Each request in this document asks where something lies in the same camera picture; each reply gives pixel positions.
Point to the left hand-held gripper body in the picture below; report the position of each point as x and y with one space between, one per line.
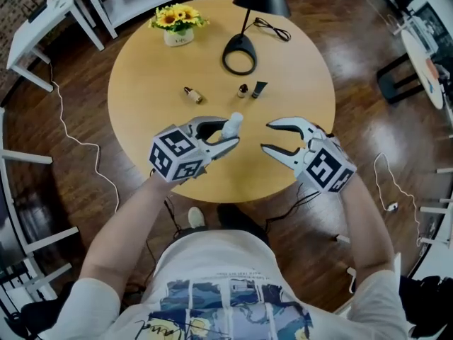
177 154

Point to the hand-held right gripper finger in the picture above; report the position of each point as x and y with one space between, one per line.
293 123
286 156

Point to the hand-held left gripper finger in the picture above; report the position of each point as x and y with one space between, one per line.
201 126
224 147

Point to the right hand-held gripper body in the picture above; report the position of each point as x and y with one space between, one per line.
329 168

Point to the white small bottle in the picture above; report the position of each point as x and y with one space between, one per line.
233 124

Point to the black cosmetic tube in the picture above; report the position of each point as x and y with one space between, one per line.
259 90

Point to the person's left forearm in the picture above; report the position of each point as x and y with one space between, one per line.
120 232

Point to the person's right forearm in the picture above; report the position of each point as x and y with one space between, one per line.
364 232

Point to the person's white shoe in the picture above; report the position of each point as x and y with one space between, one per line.
196 217

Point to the person's dark trousers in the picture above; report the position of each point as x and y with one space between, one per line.
237 218

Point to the white charger plug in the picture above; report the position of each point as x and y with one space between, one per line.
391 207

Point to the sunflowers in white pot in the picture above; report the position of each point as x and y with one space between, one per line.
178 21

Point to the person's white printed T-shirt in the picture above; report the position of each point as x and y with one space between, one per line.
219 257

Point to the white metal shelf unit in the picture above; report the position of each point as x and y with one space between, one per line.
148 2

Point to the white round table black legs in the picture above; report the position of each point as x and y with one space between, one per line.
419 62

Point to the white side table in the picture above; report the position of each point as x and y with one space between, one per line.
42 30

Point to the black router with antennas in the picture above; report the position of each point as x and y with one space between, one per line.
37 11

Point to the black mesh office chair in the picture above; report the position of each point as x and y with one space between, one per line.
46 306

